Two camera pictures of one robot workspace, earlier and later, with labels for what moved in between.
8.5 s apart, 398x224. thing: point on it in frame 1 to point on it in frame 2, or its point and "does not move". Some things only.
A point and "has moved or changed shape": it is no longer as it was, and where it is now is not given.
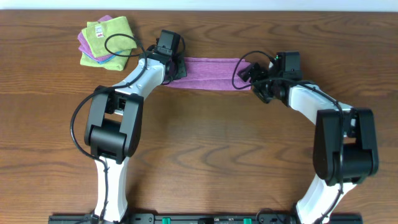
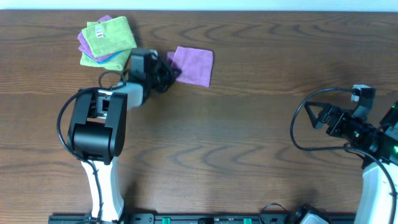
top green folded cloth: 110,37 does not move
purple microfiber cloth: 212,74 has moved or changed shape
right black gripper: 260,71 to 339,116
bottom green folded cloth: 117,61 does not move
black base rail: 200,219 does not move
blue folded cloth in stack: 107,58 does not move
